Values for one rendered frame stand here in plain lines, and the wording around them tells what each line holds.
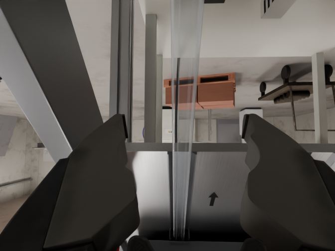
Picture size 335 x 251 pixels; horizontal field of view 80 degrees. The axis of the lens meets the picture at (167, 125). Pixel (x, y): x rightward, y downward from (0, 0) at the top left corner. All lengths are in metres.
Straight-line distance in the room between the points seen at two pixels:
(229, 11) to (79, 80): 0.54
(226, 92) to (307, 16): 2.43
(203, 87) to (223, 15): 2.53
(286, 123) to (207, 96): 7.05
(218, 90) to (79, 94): 2.98
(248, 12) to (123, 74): 0.40
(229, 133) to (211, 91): 6.96
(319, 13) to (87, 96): 0.69
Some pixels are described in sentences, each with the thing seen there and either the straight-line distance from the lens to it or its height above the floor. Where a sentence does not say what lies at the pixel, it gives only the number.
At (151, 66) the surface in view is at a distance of 0.58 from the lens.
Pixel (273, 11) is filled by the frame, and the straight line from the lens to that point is 0.61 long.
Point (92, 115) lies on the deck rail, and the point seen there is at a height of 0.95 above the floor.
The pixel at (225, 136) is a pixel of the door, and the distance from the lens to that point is 9.95.
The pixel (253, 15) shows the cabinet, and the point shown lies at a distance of 0.69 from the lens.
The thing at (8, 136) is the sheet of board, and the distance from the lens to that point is 11.26.
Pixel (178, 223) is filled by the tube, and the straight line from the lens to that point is 0.25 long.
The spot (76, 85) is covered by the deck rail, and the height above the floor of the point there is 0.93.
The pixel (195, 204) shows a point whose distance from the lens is 0.24.
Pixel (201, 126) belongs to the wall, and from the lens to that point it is 9.91.
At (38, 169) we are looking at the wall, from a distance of 12.97.
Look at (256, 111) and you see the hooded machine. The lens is 6.64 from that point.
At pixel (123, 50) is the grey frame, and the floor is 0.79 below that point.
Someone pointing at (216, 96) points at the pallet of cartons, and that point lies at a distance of 3.10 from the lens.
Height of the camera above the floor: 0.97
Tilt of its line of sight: 4 degrees down
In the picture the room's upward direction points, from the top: 180 degrees counter-clockwise
